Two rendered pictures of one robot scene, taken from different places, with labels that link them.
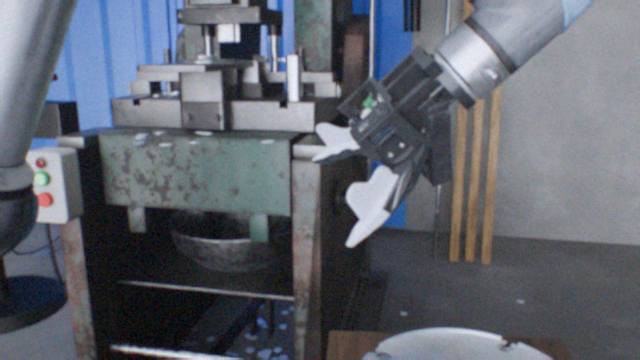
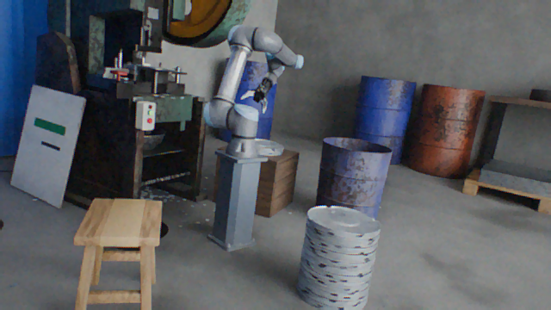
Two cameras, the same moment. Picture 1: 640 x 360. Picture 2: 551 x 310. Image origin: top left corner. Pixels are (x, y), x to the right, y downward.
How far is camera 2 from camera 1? 2.30 m
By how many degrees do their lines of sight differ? 70
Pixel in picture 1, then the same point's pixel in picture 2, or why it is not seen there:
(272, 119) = (175, 89)
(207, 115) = (163, 88)
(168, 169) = (161, 108)
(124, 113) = not seen: hidden behind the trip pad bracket
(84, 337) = (138, 179)
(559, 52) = not seen: hidden behind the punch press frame
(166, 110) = (145, 86)
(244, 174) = (182, 108)
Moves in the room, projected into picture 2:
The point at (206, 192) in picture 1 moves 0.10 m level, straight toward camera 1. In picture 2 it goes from (171, 114) to (188, 117)
